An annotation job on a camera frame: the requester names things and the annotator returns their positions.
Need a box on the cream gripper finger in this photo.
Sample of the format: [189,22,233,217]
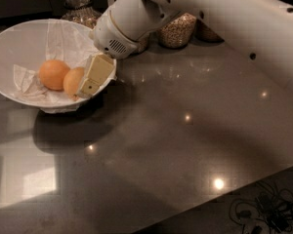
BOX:
[77,54,115,98]

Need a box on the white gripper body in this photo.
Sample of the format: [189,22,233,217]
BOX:
[90,10,139,59]

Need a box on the orange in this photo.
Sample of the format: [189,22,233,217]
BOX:
[38,59,70,91]
[63,67,84,100]

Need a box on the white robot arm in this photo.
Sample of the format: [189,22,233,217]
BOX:
[90,0,293,94]

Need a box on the white bowl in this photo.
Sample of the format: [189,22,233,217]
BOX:
[0,19,117,109]

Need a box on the white paper liner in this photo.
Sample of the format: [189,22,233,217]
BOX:
[12,19,117,115]

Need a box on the leftmost glass grain jar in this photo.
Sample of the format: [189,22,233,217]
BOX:
[62,0,101,29]

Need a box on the glass grain jar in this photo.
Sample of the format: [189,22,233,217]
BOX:
[157,13,196,49]
[195,20,223,43]
[62,0,101,29]

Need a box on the black cable bundle on floor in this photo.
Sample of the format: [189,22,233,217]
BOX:
[229,180,293,234]

